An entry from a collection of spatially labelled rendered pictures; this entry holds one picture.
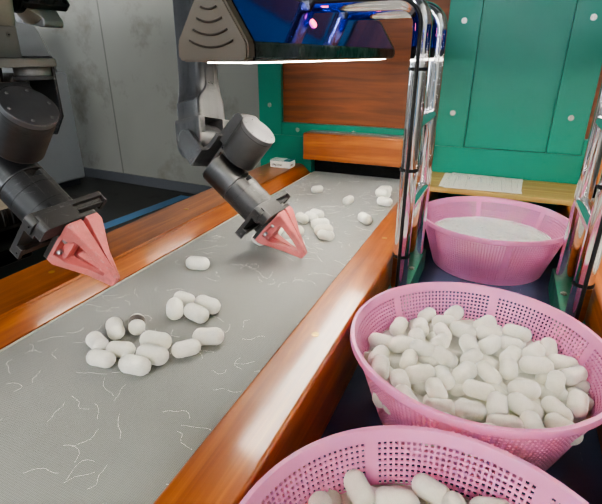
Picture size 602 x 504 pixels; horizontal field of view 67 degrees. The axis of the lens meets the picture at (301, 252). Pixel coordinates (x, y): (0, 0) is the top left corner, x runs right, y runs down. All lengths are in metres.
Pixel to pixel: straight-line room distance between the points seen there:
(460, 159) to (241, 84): 2.45
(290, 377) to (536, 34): 0.96
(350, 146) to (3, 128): 0.84
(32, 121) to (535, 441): 0.55
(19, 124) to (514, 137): 1.01
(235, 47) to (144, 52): 3.57
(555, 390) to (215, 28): 0.49
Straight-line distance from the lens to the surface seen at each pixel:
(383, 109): 1.25
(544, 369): 0.57
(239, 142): 0.70
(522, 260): 0.85
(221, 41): 0.49
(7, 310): 0.66
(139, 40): 4.06
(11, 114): 0.55
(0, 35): 1.18
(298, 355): 0.48
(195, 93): 0.78
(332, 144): 1.22
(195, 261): 0.72
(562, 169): 1.22
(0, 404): 0.54
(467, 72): 1.20
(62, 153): 4.38
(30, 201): 0.58
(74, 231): 0.55
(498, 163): 1.22
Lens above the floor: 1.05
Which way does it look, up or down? 23 degrees down
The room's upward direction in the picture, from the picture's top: straight up
